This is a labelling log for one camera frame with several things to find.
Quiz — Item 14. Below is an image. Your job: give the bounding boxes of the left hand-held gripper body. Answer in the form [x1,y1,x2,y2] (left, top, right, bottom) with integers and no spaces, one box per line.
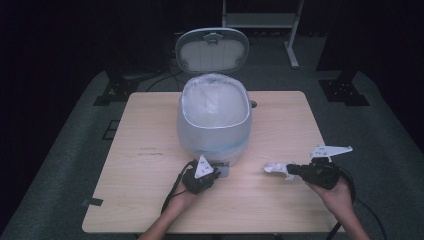
[181,154,218,195]

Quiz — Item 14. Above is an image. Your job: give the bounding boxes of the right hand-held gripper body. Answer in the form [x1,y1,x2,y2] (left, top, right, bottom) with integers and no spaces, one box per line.
[298,145,354,191]

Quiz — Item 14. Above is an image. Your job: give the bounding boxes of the white tissue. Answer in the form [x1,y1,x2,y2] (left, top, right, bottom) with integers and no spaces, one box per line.
[263,161,301,182]

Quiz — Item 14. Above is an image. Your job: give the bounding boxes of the white grey pedal bin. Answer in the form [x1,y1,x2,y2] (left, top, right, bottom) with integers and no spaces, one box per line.
[174,27,253,178]

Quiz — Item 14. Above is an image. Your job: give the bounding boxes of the person's left hand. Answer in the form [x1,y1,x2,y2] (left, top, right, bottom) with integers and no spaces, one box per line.
[171,182,201,210]

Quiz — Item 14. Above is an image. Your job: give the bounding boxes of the person's right hand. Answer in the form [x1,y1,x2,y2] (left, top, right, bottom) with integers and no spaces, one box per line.
[306,177,354,218]

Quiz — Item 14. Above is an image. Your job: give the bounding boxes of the clear plastic bin liner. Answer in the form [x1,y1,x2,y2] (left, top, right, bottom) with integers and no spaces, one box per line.
[181,73,251,130]

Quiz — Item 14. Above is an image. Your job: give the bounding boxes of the black stand base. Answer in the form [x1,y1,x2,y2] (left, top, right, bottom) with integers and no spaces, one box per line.
[318,69,371,107]
[92,68,168,107]

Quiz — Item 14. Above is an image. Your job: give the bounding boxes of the dark floor socket box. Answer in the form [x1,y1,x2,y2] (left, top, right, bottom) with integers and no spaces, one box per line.
[101,119,121,141]

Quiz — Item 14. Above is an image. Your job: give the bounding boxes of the grey tape strip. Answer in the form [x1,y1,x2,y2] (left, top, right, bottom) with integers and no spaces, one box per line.
[81,197,105,208]

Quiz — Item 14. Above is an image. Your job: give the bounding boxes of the white metal stand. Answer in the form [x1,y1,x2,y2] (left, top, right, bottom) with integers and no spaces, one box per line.
[219,0,305,70]

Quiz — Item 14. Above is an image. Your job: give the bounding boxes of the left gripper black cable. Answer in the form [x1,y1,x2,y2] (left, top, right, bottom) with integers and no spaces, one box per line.
[160,159,197,215]

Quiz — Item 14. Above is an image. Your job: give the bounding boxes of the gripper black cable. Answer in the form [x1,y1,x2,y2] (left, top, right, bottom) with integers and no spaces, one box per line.
[325,167,388,240]
[160,159,197,215]

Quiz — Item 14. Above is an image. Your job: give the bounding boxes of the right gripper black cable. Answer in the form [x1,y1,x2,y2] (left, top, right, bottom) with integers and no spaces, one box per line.
[325,167,388,240]

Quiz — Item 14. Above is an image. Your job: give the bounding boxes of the black floor cables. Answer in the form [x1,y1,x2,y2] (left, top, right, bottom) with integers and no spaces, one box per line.
[145,32,188,93]

